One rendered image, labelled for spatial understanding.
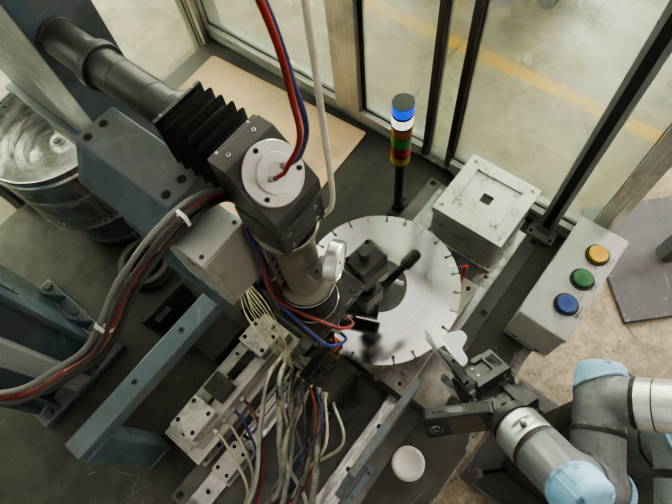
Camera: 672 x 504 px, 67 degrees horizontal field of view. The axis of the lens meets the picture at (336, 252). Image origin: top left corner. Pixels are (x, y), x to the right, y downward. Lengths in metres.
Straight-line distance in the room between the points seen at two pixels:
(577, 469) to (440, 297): 0.44
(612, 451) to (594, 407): 0.06
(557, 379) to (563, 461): 1.32
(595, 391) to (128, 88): 0.74
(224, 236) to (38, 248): 1.11
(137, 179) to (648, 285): 2.03
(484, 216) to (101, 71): 0.87
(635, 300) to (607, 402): 1.41
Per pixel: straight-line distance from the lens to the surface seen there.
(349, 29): 1.31
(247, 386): 1.14
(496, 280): 1.30
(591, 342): 2.15
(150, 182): 0.54
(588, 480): 0.75
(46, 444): 1.41
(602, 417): 0.86
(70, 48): 0.62
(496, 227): 1.20
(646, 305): 2.26
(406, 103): 1.03
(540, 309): 1.14
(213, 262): 0.55
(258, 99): 1.63
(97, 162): 0.59
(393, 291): 1.04
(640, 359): 2.20
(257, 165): 0.43
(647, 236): 2.39
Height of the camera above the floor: 1.93
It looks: 64 degrees down
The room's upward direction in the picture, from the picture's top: 11 degrees counter-clockwise
